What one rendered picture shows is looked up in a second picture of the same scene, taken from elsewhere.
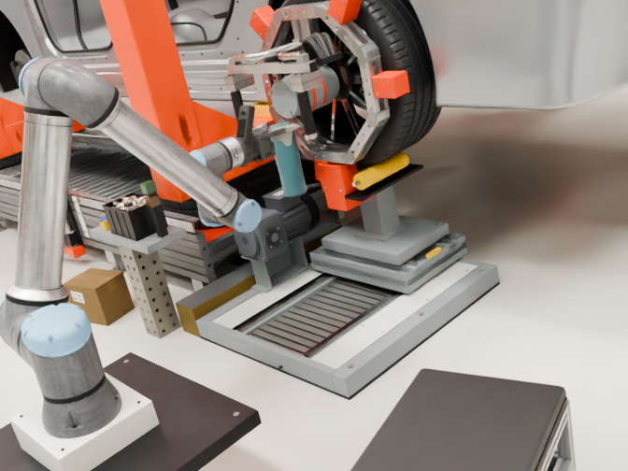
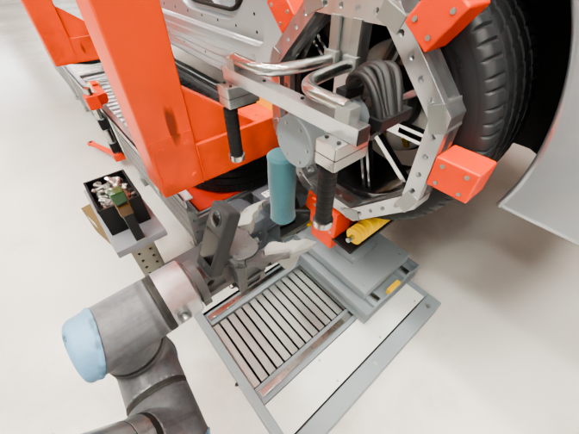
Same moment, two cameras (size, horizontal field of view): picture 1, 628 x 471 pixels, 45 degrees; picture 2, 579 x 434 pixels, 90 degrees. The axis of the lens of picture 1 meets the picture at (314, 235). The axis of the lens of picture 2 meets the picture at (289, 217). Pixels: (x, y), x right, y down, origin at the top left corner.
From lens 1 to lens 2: 190 cm
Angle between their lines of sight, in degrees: 22
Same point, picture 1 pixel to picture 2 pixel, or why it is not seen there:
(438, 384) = not seen: outside the picture
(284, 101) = (294, 145)
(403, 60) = (492, 138)
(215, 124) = (212, 119)
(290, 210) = not seen: hidden behind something
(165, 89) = (145, 73)
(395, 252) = (363, 288)
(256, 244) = not seen: hidden behind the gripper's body
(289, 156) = (283, 191)
